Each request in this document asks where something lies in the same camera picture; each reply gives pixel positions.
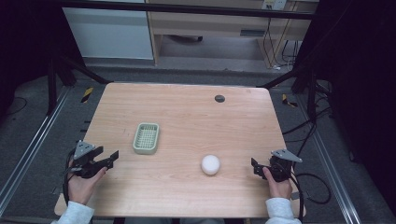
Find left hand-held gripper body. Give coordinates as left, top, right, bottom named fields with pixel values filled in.
left=64, top=140, right=106, bottom=179

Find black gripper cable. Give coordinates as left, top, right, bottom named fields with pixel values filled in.
left=62, top=148, right=78, bottom=207
left=289, top=172, right=332, bottom=222

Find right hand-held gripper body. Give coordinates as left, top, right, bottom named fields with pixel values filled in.
left=264, top=148, right=304, bottom=183

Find person's right hand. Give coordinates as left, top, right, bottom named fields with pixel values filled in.
left=262, top=166, right=294, bottom=201

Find person's left hand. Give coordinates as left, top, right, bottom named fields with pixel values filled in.
left=66, top=166, right=108, bottom=206

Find metal floor rail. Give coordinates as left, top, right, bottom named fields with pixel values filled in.
left=0, top=86, right=72, bottom=217
left=295, top=92, right=363, bottom=224

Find green soap dish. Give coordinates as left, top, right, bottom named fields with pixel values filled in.
left=133, top=121, right=161, bottom=156

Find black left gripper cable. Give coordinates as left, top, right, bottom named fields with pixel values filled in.
left=62, top=148, right=78, bottom=207

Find white power strip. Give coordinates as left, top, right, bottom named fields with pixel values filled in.
left=262, top=0, right=288, bottom=11

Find white cabinet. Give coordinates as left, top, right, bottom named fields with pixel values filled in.
left=62, top=0, right=155, bottom=61

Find black metal frame bar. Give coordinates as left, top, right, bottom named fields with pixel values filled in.
left=59, top=0, right=316, bottom=21

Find yellow black floor tape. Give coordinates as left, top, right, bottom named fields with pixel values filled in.
left=281, top=93, right=298, bottom=109
left=80, top=86, right=94, bottom=104

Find black metal stand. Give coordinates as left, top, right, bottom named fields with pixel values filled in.
left=256, top=66, right=318, bottom=122
left=46, top=55, right=112, bottom=117

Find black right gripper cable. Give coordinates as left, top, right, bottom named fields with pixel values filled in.
left=289, top=172, right=332, bottom=222

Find hanging black yellow cables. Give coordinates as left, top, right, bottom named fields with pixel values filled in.
left=262, top=17, right=300, bottom=70

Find white round soap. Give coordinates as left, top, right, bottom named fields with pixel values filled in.
left=200, top=154, right=221, bottom=176

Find black floor cables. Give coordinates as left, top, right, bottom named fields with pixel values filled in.
left=281, top=80, right=334, bottom=158

